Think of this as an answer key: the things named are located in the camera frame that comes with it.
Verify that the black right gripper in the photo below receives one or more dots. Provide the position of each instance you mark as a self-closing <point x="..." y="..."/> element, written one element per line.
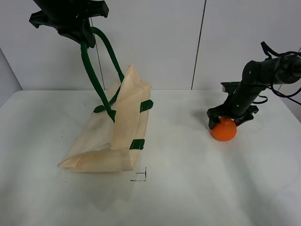
<point x="238" y="103"/>

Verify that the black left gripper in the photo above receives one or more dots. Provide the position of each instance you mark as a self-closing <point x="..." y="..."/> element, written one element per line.
<point x="68" y="17"/>

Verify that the orange with stem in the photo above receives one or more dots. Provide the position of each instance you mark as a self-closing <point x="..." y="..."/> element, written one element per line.
<point x="225" y="130"/>

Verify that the white linen bag green handles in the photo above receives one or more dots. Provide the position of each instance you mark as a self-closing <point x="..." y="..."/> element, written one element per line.
<point x="112" y="139"/>

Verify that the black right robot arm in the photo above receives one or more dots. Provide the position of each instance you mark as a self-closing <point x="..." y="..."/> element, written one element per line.
<point x="280" y="70"/>

